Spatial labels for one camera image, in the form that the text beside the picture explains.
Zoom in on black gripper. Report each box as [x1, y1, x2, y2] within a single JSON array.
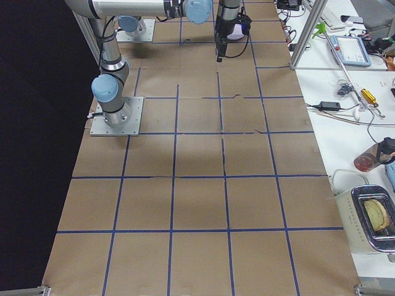
[[215, 18, 236, 62]]

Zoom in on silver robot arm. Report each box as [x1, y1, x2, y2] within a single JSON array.
[[118, 15, 146, 36], [66, 1, 213, 127]]

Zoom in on lavender plate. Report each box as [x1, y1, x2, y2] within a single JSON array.
[[227, 24, 248, 42]]

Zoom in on green clamp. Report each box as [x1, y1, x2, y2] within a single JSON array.
[[312, 22, 326, 39]]

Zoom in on black power adapter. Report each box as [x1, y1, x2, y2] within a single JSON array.
[[319, 101, 341, 112]]

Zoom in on blue teach pendant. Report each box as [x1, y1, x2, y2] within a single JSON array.
[[330, 35, 372, 68]]

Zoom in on long white rod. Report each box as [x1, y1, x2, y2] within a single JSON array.
[[323, 31, 368, 110]]

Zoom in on yellow screwdriver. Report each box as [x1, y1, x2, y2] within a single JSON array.
[[360, 89, 378, 107]]

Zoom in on cream toaster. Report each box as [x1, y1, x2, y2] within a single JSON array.
[[335, 184, 394, 255]]

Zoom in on bread slice in toaster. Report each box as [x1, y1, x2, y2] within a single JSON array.
[[364, 199, 390, 231]]

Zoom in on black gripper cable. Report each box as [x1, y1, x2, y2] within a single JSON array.
[[223, 7, 253, 59]]

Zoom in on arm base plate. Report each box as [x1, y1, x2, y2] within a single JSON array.
[[117, 19, 155, 43], [90, 97, 144, 136]]

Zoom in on aluminium corner post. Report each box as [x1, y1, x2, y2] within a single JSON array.
[[289, 0, 327, 70]]

